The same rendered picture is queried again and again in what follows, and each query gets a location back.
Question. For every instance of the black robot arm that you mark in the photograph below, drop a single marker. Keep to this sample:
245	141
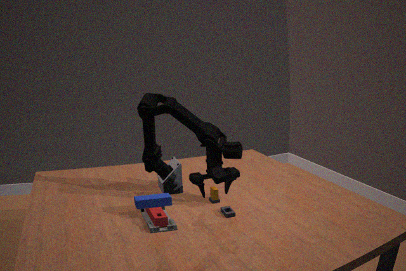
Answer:
206	133

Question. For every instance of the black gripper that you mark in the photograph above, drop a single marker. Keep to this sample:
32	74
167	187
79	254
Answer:
197	178

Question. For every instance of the yellow rectangular block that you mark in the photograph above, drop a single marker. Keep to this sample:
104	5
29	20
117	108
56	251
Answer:
214	193

